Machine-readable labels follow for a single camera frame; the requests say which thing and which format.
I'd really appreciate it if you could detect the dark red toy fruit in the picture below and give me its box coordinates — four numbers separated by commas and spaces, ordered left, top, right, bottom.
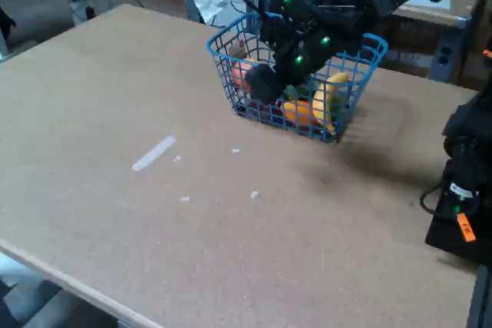
245, 99, 285, 120

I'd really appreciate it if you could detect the red orange round toy fruit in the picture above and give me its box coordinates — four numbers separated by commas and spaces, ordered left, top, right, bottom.
230, 58, 262, 89

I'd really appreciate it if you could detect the yellow toy banana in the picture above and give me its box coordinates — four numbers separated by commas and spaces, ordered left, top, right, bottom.
311, 71, 351, 135

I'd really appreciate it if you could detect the long white tape strip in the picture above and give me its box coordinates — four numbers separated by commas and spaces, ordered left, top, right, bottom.
131, 135, 177, 172

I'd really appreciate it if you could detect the wooden workbench with grey leg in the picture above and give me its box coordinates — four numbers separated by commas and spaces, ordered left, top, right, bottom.
368, 3, 477, 85

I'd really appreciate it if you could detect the grey power outlet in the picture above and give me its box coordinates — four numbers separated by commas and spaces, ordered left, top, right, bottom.
437, 43, 453, 68

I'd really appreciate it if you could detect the orange label tag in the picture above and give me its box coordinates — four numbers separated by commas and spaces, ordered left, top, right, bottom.
457, 212, 477, 244

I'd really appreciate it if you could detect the black object at room edge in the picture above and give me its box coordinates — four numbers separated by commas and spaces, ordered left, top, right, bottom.
0, 7, 17, 43

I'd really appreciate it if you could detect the blue wire basket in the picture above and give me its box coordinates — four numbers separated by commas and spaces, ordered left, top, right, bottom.
206, 11, 389, 144

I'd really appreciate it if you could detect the black base cable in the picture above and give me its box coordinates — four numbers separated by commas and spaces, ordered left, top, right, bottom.
420, 181, 447, 214

